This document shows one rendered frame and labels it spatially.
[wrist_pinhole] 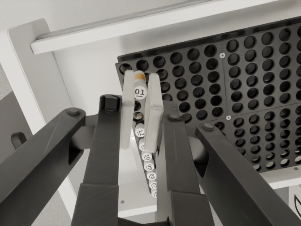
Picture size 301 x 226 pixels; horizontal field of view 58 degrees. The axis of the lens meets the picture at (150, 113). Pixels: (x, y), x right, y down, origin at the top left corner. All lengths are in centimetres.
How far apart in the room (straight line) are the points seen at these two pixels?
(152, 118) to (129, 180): 29
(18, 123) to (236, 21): 69
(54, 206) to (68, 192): 135
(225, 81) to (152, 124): 16
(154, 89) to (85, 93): 20
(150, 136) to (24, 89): 16
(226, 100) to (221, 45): 6
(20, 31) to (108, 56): 11
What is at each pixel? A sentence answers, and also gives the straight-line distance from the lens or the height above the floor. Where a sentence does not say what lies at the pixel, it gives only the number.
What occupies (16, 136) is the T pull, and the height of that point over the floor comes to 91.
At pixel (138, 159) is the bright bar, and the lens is 40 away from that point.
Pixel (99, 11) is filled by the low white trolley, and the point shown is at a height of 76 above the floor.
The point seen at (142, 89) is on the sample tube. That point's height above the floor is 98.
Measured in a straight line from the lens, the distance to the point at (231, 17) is 36.
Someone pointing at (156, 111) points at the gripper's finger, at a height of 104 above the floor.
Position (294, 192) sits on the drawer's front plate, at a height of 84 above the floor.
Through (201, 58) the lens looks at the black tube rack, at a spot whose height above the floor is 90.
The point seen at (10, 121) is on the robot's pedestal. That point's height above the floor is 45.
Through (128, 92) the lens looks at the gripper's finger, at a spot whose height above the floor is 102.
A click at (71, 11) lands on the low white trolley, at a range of 43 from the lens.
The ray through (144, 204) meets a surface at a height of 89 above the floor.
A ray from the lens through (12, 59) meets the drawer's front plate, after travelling 28.
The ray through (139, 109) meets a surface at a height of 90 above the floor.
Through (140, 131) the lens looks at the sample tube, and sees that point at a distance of 30.
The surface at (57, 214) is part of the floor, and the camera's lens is 173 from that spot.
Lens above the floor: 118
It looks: 65 degrees down
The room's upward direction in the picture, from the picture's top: 175 degrees clockwise
